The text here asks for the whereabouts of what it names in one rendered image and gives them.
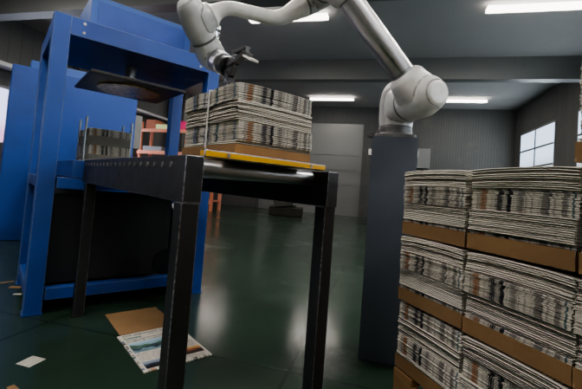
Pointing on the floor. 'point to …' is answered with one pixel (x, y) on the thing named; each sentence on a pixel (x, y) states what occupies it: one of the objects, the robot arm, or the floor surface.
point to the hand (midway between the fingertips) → (247, 79)
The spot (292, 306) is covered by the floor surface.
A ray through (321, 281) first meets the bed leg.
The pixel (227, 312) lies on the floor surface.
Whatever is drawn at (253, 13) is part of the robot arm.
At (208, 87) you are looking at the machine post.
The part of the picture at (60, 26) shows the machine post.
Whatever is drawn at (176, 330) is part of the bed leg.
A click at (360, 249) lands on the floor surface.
